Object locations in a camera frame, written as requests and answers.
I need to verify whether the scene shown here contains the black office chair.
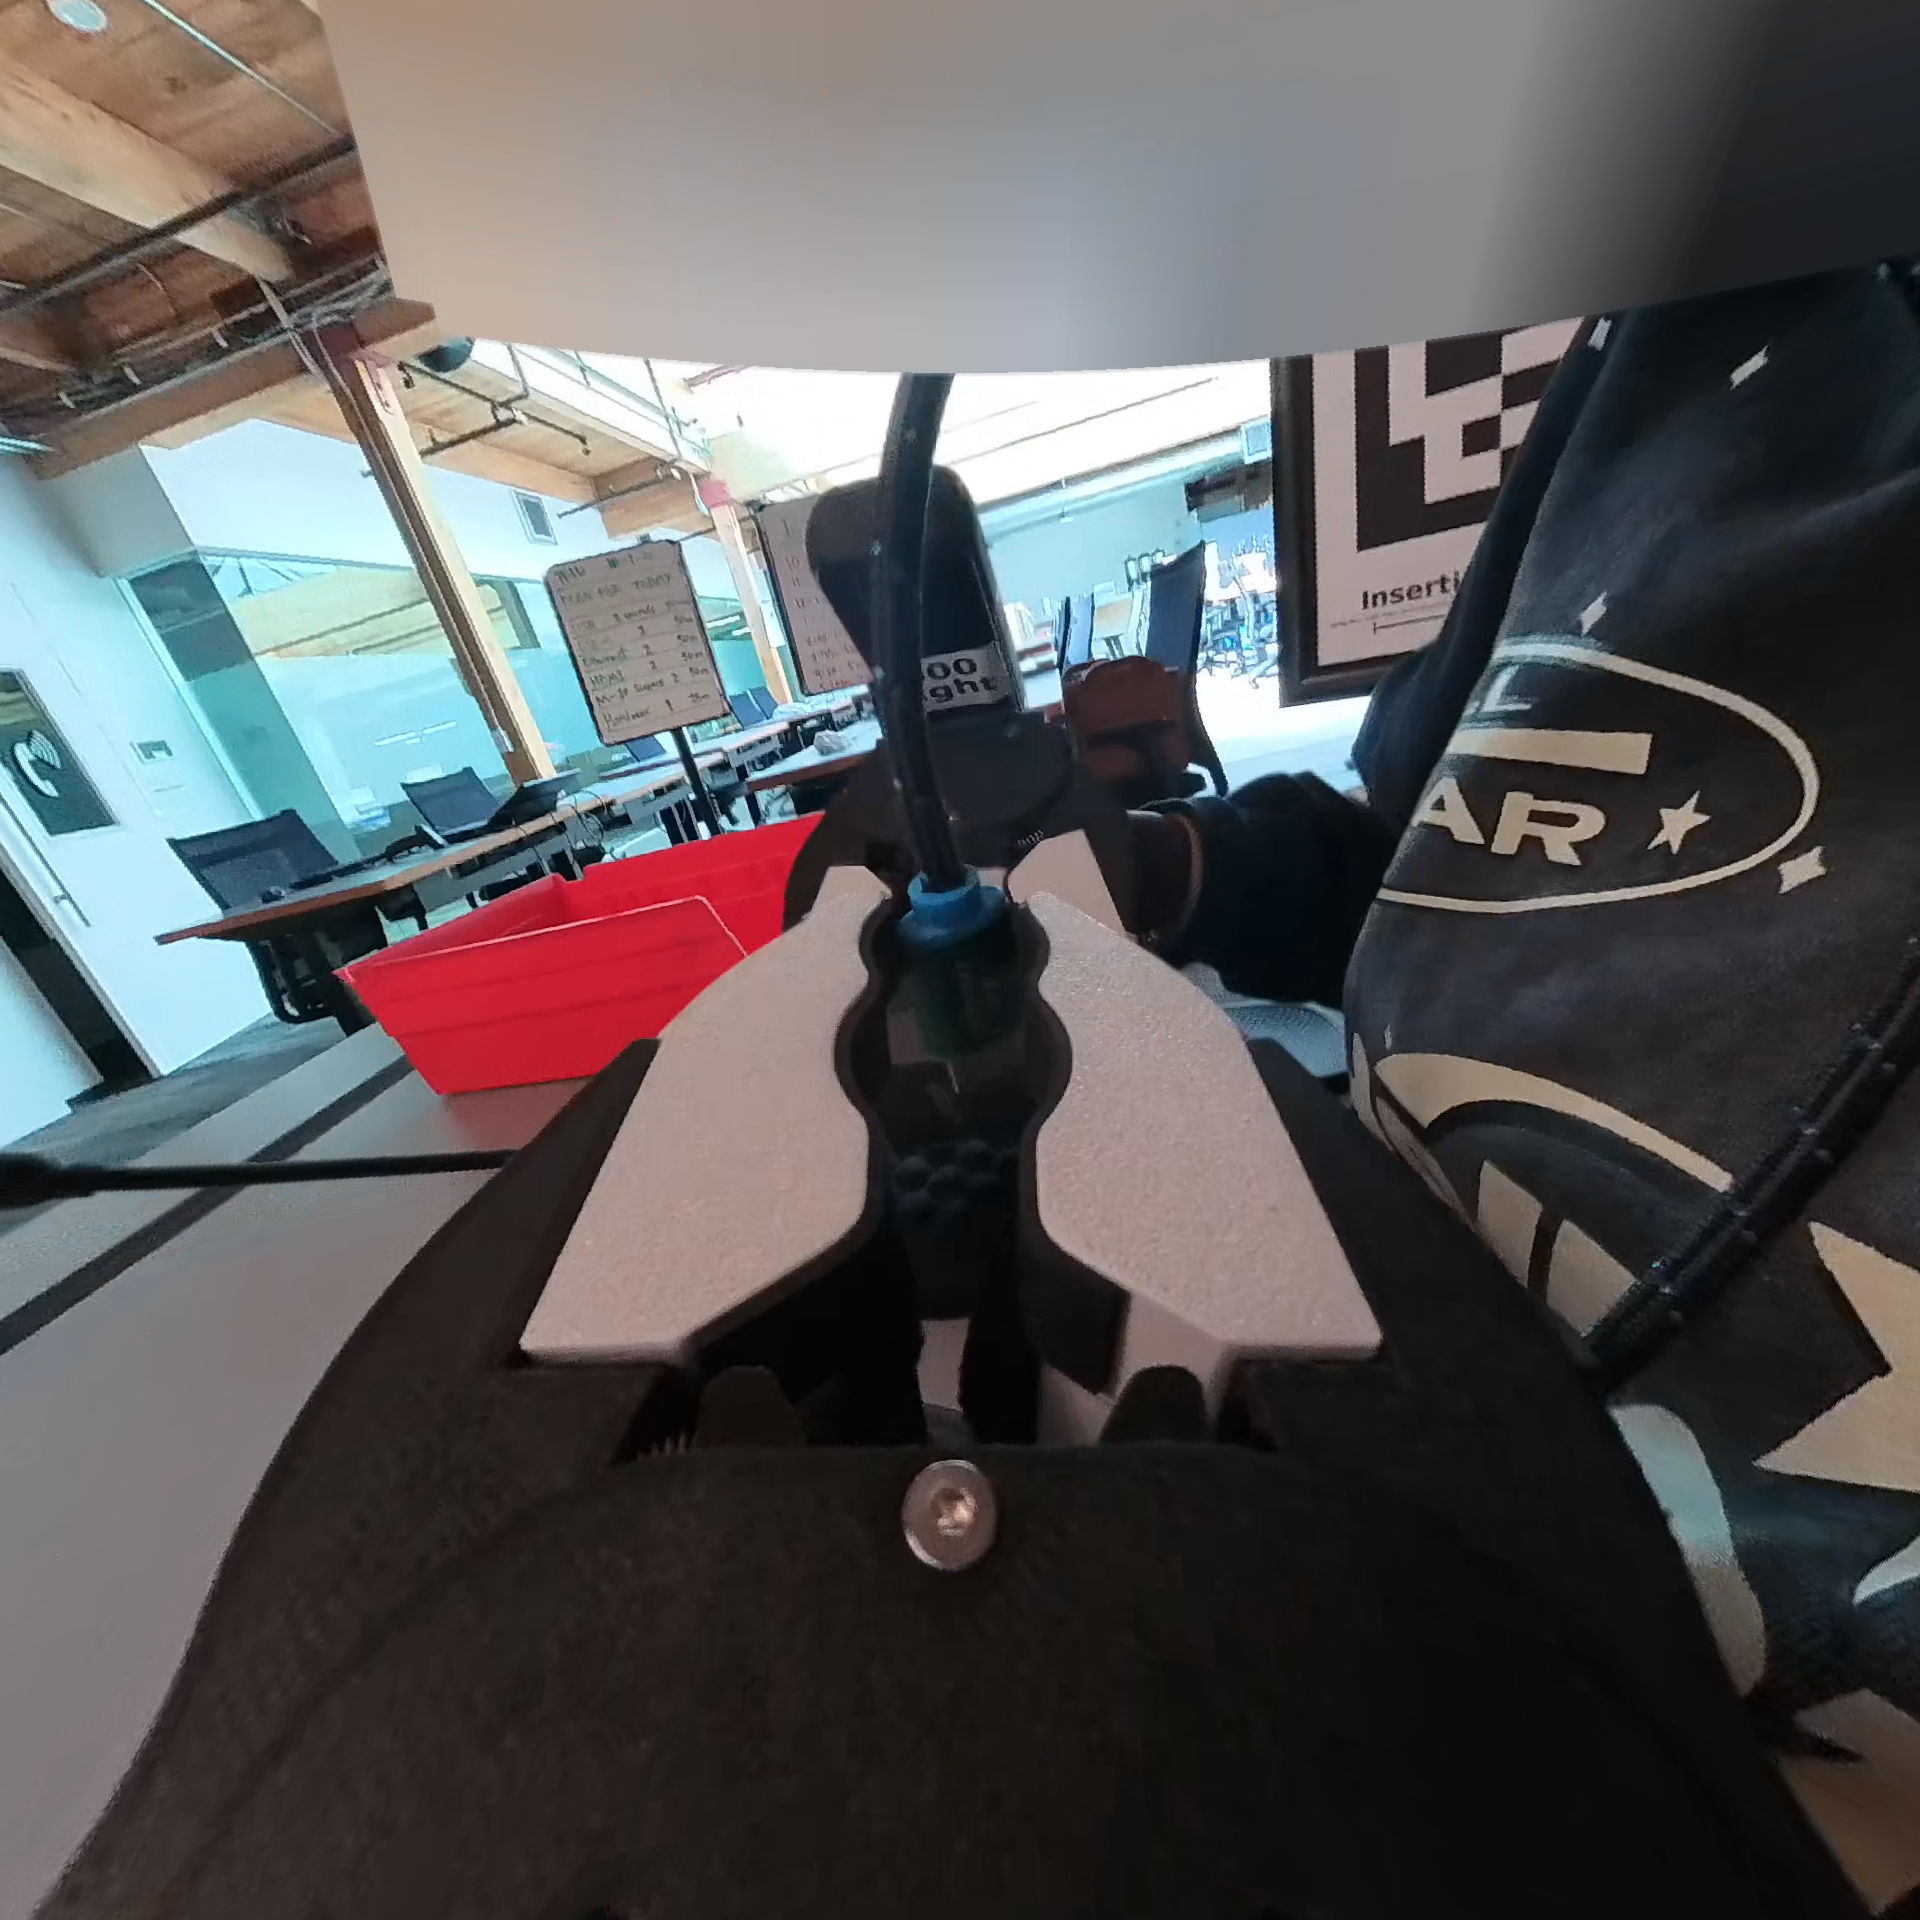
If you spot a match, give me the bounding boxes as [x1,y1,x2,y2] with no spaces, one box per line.
[164,806,385,1024]
[1050,539,1220,713]
[401,765,506,845]

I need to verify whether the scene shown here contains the person's right hand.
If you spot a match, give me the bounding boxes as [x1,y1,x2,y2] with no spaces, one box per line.
[1060,653,1215,806]

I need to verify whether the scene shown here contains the long wooden table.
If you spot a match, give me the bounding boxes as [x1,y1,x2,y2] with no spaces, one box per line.
[154,743,858,1037]

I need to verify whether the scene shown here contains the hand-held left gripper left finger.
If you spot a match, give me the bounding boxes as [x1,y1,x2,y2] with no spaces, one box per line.
[515,862,903,1369]

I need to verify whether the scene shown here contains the framed checker marker sign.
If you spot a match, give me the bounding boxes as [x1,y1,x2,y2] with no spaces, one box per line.
[1267,311,1596,710]

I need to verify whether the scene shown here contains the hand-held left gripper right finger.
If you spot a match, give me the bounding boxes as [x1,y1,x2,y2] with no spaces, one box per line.
[1019,891,1386,1423]

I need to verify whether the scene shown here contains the black door post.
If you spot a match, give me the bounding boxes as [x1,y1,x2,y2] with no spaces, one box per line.
[0,862,160,1086]

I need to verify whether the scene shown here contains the dark phone sign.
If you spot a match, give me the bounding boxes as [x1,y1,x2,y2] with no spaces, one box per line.
[0,670,120,839]

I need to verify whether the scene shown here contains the person's right forearm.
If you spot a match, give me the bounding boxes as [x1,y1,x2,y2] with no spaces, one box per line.
[1131,771,1403,1009]

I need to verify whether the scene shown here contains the black hdmi cable green plugs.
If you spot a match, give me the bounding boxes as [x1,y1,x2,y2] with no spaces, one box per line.
[0,371,1041,1213]

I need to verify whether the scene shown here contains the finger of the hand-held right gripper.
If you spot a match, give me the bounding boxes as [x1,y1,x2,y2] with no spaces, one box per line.
[1008,826,1137,944]

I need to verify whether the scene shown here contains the red plastic bin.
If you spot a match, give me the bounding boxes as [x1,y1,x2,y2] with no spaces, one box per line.
[333,813,831,1099]

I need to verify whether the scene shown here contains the whiteboard with handwriting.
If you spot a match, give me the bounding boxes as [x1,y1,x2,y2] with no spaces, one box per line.
[540,536,737,752]
[748,490,881,701]

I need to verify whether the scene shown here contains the wooden column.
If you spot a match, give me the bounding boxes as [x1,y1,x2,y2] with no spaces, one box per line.
[695,490,801,710]
[297,319,561,783]

